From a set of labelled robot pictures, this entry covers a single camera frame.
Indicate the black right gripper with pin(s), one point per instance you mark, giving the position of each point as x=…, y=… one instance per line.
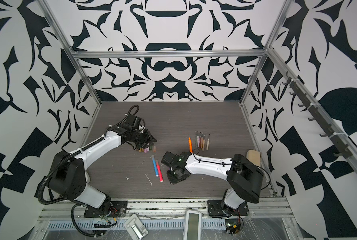
x=172, y=180

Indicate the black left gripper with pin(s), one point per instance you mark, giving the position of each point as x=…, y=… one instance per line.
x=149, y=138

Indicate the pink red highlighter pen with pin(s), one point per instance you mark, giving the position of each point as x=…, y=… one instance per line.
x=159, y=171

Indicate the orange highlighter pen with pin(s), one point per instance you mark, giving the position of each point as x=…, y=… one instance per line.
x=190, y=145

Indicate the brown capped cream pen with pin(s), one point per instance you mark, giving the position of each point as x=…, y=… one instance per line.
x=207, y=142

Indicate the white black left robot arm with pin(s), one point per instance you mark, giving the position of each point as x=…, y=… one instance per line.
x=68, y=178

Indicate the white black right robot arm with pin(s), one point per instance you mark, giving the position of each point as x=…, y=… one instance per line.
x=243, y=173

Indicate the blue highlighter pen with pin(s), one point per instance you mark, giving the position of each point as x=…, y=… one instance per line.
x=155, y=166

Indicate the white rectangular tablet device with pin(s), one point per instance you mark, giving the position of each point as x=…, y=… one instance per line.
x=192, y=225

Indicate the small circuit board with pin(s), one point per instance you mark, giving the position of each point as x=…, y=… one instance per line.
x=233, y=226

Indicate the beige foam block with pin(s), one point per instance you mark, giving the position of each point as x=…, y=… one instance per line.
x=254, y=157

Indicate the white clamp bracket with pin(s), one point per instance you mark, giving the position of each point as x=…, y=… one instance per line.
x=135, y=228

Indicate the black wall hook rail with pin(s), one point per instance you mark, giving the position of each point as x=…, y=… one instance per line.
x=319, y=115

